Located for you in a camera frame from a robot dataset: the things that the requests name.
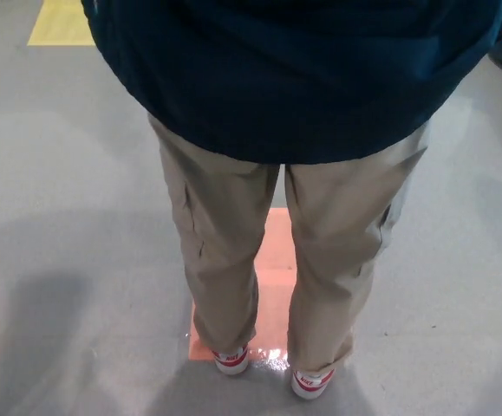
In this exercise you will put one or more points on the navy blue coat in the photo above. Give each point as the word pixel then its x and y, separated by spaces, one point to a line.
pixel 298 78

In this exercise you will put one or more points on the person's left red white sneaker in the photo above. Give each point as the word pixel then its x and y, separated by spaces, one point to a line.
pixel 231 362

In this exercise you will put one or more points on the person's red white sneaker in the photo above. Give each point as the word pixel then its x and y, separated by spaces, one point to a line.
pixel 231 362
pixel 311 385

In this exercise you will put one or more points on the person's right red white sneaker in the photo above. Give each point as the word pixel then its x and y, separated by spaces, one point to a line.
pixel 311 385

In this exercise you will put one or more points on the orange floor sheet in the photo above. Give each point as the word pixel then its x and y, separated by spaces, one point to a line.
pixel 274 303

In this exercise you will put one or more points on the yellow floor sheet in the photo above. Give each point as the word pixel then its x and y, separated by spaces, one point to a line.
pixel 60 26

